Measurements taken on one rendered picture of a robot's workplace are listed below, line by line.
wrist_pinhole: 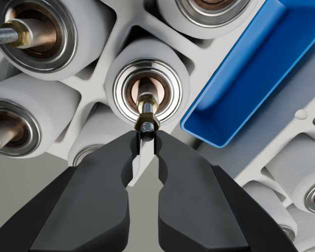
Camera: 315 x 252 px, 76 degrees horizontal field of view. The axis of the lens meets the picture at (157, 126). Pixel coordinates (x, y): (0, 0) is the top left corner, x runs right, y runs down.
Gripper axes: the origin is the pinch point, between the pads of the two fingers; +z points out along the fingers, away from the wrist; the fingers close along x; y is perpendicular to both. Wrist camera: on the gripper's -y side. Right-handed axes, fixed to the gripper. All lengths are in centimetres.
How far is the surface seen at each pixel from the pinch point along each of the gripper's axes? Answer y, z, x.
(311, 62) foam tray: -0.5, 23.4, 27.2
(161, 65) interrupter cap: -2.5, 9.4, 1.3
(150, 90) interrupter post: -0.5, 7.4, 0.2
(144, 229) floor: 59, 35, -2
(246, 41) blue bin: -2.7, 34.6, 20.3
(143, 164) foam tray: 15.9, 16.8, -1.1
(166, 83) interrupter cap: -0.6, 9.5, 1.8
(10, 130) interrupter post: 4.5, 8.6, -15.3
